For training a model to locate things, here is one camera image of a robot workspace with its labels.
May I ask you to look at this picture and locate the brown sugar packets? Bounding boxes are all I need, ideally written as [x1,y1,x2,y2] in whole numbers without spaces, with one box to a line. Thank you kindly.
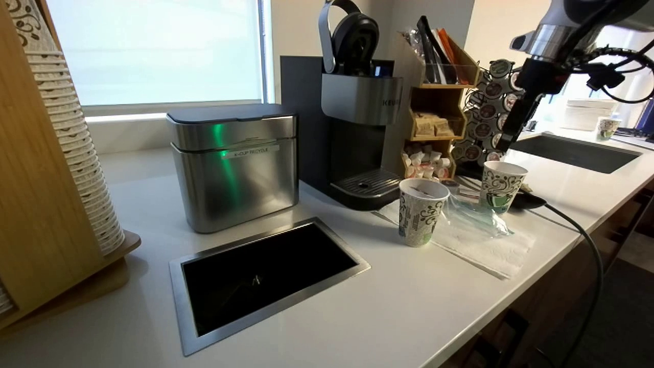
[409,111,456,142]

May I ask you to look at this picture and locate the black silver coffee machine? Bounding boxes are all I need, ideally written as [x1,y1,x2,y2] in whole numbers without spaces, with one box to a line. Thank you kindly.
[277,0,405,212]

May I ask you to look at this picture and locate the dark power cable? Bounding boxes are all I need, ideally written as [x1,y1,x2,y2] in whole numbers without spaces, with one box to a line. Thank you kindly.
[525,196,608,368]

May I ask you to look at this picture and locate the orange paper packets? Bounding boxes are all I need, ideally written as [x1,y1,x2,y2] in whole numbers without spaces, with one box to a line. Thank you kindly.
[434,26,479,71]

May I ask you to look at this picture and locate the steel framed trash chute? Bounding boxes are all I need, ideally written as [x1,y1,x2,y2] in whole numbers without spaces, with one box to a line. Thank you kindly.
[165,215,373,359]

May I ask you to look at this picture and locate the stainless steel countertop bin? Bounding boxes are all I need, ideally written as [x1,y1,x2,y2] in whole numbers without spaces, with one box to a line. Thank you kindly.
[165,103,299,234]

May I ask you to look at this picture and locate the patterned paper cup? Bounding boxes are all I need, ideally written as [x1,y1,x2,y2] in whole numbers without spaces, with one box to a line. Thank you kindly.
[479,160,528,215]
[397,175,451,247]

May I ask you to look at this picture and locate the white dish stack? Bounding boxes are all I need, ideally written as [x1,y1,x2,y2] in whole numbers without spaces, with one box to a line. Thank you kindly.
[562,96,618,133]

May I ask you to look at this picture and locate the wooden condiment organizer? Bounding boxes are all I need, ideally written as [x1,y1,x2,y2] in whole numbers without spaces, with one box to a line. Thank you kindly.
[399,26,481,184]

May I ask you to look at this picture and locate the small paper cup by sink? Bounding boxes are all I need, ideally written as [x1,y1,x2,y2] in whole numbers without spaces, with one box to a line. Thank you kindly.
[594,112,623,146]

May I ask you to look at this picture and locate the blue bottle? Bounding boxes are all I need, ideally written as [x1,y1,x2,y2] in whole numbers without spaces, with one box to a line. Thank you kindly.
[636,96,654,142]

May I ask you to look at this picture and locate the clear zip bag teal seal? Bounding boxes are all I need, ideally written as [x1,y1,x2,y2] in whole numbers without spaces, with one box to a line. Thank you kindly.
[439,189,515,240]

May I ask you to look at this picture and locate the bright window white frame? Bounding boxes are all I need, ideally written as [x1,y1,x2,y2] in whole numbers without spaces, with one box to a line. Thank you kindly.
[45,0,274,116]

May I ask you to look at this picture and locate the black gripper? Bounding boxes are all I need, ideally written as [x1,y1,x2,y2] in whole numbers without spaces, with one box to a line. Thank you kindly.
[494,58,569,154]

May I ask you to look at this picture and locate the wooden cup dispenser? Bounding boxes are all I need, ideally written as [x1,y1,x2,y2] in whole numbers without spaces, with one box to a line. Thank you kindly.
[0,0,142,336]

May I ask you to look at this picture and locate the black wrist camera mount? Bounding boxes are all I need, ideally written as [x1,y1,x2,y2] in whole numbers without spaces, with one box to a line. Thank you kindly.
[581,59,626,91]

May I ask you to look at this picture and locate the clear plastic sleeve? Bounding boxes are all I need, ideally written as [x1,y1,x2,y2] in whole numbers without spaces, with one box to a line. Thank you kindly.
[434,223,541,281]

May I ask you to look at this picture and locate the black coffee pod carousel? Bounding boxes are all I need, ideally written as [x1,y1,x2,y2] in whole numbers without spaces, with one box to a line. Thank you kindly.
[454,58,534,175]

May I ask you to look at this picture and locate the black plastic cutlery bundle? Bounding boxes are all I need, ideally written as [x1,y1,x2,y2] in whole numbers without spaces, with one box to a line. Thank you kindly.
[411,14,456,86]

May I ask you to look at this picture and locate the creamer cup pile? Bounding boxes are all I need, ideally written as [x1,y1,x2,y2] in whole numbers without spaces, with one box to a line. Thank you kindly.
[401,149,457,181]

